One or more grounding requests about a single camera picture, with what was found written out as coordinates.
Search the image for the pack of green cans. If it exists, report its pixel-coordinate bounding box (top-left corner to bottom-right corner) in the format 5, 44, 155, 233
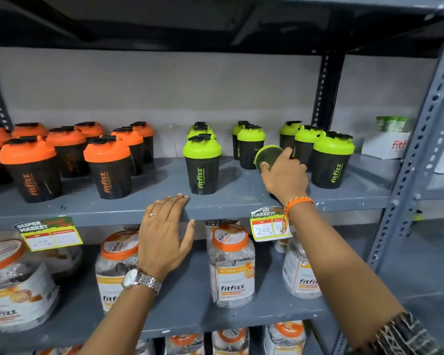
376, 116, 412, 133

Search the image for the orange thread bracelet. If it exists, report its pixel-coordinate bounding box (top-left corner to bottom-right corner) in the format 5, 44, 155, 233
281, 196, 314, 234

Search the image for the black shaker cup green lid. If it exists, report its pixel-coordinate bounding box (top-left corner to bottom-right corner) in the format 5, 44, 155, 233
254, 145, 285, 175

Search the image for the person's left hand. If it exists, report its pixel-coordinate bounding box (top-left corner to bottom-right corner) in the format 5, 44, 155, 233
138, 194, 196, 282

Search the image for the silver wristwatch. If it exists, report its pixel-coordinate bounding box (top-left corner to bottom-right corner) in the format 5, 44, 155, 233
121, 268, 163, 294

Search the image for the row of clear orange-lid jars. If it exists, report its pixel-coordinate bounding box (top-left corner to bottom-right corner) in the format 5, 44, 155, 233
0, 219, 323, 333

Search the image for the person's right forearm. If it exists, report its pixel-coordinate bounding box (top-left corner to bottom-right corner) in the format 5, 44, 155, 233
287, 201, 407, 352

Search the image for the person's right hand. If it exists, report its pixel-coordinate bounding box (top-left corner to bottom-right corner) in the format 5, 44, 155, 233
261, 147, 312, 206

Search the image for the clear supplement jar orange lid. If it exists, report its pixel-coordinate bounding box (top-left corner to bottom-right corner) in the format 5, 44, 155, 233
212, 328, 250, 355
165, 333, 205, 355
263, 321, 306, 355

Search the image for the group of orange-lid shaker bottles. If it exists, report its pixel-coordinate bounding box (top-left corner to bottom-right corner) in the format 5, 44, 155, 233
0, 121, 155, 204

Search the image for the green and white price tag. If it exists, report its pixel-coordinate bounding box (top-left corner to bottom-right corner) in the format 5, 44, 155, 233
250, 206, 293, 242
14, 216, 84, 252

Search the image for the row of green-lid shaker bottles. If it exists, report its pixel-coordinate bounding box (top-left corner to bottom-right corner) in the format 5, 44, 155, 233
182, 121, 356, 195

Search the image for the dark patterned sleeve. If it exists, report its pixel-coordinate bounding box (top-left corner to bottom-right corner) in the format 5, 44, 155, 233
355, 311, 444, 355

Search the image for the person's left forearm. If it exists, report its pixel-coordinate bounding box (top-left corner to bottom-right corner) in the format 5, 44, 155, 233
78, 280, 160, 355

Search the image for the gray metal shelving unit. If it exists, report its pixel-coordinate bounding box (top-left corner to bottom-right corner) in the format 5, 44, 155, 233
0, 0, 444, 355
366, 122, 444, 355

